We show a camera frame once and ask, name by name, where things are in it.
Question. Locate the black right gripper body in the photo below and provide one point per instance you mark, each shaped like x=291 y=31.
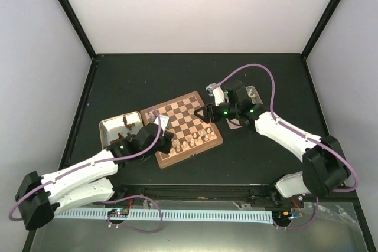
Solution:
x=217 y=117

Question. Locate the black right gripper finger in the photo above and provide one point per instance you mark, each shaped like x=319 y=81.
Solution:
x=205 y=118
x=202 y=111

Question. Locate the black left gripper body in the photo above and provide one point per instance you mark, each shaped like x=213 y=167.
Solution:
x=166 y=148

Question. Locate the light pawn placed later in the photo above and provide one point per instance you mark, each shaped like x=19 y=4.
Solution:
x=184 y=144

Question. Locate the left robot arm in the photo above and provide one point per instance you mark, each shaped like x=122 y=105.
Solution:
x=40 y=198

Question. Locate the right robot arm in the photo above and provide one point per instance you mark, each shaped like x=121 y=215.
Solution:
x=322 y=167

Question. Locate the wooden chess board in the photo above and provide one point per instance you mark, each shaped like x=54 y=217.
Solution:
x=183 y=124

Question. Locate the dark chess pieces pile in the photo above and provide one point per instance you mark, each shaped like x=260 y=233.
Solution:
x=120 y=129

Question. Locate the left circuit board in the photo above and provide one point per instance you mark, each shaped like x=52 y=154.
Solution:
x=119 y=212

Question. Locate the circuit board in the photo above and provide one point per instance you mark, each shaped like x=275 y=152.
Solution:
x=287 y=214
x=119 y=212

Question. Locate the right circuit board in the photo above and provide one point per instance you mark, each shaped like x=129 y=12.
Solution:
x=287 y=214

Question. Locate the silver pink tin tray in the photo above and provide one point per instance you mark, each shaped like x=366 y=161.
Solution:
x=234 y=123

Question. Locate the gold tin tray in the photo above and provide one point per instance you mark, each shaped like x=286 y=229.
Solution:
x=105 y=126

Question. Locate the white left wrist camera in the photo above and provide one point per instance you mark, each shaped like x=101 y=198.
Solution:
x=163 y=121

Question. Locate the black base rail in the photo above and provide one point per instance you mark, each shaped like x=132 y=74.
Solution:
x=257 y=195

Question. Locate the white slotted cable duct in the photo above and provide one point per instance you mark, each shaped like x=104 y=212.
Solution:
x=263 y=217

